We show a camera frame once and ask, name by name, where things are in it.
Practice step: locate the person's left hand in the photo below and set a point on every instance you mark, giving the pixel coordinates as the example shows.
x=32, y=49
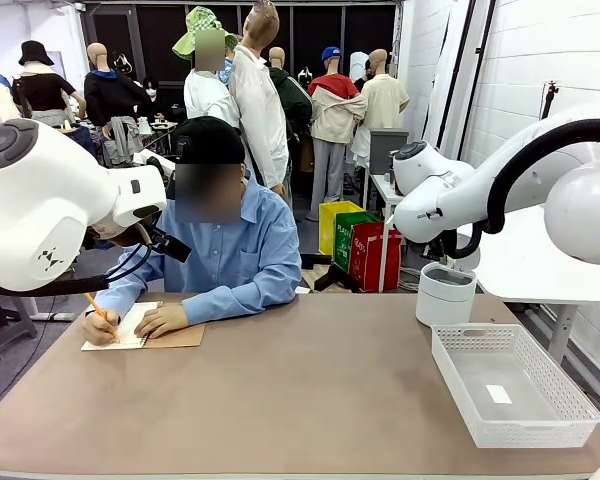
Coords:
x=162, y=320

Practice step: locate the white desk leg frame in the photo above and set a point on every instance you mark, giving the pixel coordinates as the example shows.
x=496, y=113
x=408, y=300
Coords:
x=55, y=316

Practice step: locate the black cap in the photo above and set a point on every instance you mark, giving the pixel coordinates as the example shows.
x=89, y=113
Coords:
x=207, y=140

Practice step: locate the person's right forearm blue sleeve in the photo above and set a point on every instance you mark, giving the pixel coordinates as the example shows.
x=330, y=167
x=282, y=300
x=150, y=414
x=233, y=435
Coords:
x=127, y=285

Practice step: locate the tall mannequin white shirt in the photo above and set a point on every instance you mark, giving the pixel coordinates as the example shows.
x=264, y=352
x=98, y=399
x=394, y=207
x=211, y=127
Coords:
x=260, y=115

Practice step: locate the small white side table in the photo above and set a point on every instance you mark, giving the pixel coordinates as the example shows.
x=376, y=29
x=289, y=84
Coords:
x=382, y=187

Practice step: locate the masked background person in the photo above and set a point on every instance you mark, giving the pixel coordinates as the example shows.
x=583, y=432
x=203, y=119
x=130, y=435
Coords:
x=154, y=92

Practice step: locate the red recycling bag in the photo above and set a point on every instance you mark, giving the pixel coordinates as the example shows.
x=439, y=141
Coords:
x=380, y=270

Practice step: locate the mannequin dark green hoodie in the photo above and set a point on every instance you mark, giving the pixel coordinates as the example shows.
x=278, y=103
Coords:
x=295, y=100

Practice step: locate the black tripod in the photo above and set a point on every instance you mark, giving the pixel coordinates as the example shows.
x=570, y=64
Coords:
x=550, y=97

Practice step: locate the mannequin black hoodie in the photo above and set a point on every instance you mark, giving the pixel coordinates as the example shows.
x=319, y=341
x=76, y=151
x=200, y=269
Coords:
x=112, y=97

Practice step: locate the spiral notebook brown cover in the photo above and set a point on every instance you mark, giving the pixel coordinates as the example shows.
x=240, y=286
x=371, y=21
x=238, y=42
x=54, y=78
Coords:
x=180, y=340

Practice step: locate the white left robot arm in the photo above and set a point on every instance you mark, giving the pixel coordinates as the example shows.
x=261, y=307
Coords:
x=40, y=200

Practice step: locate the mannequin blue cap red jacket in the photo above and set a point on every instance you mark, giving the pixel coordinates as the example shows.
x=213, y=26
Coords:
x=335, y=110

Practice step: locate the white basket label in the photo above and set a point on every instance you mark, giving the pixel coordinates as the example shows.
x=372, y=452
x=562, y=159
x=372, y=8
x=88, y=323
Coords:
x=498, y=394

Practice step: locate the person torso blue shirt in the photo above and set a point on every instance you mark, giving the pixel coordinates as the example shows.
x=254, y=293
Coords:
x=230, y=250

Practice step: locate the grey cabinet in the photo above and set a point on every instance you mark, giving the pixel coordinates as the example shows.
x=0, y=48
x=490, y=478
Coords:
x=385, y=150

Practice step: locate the black floor stand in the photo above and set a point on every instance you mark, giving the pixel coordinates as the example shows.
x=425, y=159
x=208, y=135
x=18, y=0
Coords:
x=337, y=277

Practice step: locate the yellow pencil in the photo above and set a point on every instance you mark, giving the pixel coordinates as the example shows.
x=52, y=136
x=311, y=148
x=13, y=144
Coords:
x=91, y=300

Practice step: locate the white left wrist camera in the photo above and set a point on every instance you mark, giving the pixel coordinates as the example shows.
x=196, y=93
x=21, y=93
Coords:
x=145, y=160

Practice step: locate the mannequin green checked hat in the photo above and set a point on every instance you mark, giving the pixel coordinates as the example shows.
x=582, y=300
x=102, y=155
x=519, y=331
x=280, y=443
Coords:
x=207, y=100

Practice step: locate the yellow recycling bag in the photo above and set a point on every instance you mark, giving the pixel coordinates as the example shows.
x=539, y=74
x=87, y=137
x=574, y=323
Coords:
x=330, y=225

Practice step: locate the person's right hand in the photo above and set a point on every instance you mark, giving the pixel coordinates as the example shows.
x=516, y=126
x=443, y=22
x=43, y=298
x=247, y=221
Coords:
x=100, y=330

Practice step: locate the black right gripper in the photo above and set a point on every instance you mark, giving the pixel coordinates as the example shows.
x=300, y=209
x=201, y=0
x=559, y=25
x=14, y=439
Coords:
x=440, y=247

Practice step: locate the green recycling bag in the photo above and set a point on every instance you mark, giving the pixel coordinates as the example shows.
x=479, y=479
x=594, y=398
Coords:
x=345, y=240

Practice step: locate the white round trash can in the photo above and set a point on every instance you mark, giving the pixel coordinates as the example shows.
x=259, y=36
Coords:
x=442, y=305

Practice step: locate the person's left forearm blue sleeve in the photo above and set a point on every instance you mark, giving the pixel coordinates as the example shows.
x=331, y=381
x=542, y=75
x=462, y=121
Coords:
x=240, y=302

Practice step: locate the white perforated plastic basket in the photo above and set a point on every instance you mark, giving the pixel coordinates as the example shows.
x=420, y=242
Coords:
x=555, y=430

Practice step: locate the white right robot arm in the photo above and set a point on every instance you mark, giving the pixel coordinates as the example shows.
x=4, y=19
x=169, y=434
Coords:
x=425, y=220

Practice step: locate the mannequin cream shirt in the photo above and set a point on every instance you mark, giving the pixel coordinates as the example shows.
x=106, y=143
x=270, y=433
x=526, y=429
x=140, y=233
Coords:
x=385, y=100

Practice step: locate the white oval fan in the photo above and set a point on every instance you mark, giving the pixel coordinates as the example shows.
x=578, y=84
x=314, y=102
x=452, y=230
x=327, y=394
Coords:
x=357, y=67

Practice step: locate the mannequin black bucket hat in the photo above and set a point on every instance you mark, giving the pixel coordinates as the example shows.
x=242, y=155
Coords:
x=42, y=92

